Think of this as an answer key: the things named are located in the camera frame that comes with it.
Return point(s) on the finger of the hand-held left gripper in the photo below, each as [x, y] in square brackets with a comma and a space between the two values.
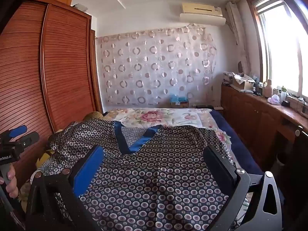
[29, 138]
[17, 131]

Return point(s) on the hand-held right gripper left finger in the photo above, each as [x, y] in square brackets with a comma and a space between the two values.
[87, 169]

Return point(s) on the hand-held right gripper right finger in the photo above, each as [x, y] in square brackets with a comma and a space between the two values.
[217, 164]

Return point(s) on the navy circle-print shirt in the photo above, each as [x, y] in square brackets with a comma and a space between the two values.
[154, 173]

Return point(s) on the person's left hand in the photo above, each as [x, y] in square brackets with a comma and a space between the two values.
[10, 181]

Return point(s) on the leaf print sheet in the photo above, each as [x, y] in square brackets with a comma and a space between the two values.
[44, 163]

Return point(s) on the navy blanket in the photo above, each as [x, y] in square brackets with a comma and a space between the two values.
[240, 139]

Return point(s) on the brown tiger plush toy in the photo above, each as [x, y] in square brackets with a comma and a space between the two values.
[92, 115]

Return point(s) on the long wooden cabinet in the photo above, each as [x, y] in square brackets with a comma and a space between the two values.
[255, 120]

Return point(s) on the wooden headboard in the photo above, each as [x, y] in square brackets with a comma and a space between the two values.
[48, 77]

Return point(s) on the floral bedsheet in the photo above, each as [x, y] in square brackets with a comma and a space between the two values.
[168, 116]

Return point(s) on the blue tissue box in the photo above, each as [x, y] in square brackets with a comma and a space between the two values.
[178, 99]

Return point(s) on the cardboard box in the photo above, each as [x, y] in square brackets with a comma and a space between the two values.
[243, 83]

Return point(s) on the pale purple cloth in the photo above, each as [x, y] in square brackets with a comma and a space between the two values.
[274, 99]

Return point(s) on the small black box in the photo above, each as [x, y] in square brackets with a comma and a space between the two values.
[286, 103]

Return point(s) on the green-capped bottle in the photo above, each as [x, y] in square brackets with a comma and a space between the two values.
[284, 95]

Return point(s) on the circle-print sheer curtain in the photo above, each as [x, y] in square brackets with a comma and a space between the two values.
[156, 67]

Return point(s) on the wood-framed window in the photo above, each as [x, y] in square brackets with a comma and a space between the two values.
[284, 53]

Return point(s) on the white gathered window curtain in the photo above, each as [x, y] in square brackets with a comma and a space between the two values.
[234, 26]

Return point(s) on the grey box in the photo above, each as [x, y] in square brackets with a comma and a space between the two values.
[80, 6]

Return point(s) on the white air conditioner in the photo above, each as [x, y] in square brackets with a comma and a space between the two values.
[204, 13]

